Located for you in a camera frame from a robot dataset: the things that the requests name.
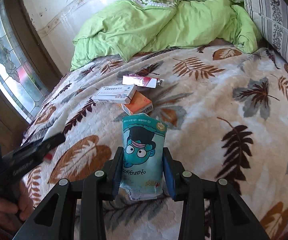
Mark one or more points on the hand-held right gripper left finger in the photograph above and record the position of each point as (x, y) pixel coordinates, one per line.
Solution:
(116, 180)

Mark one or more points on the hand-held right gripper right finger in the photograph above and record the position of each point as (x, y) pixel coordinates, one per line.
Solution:
(170, 180)

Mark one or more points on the teal cartoon tissue packet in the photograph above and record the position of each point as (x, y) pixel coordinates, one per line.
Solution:
(139, 155)

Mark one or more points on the orange barcode box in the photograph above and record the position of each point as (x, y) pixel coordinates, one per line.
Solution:
(139, 105)

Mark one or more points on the long white medicine box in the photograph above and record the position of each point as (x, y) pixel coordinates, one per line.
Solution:
(114, 93)

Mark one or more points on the red cigarette packet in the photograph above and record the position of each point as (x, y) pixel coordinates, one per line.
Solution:
(144, 81)

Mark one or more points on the person's left hand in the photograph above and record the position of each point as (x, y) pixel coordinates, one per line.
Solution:
(6, 207)

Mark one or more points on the red white wrapper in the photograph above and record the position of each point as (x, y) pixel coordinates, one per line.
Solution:
(49, 156)

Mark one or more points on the leaf print fleece blanket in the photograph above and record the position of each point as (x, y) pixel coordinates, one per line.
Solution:
(209, 130)

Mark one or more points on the stained glass window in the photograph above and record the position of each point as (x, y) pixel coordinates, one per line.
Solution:
(6, 55)

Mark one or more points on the green duvet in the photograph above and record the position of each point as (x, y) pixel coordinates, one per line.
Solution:
(146, 30)

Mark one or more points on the striped floral pillow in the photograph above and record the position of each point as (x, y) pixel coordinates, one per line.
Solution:
(279, 30)

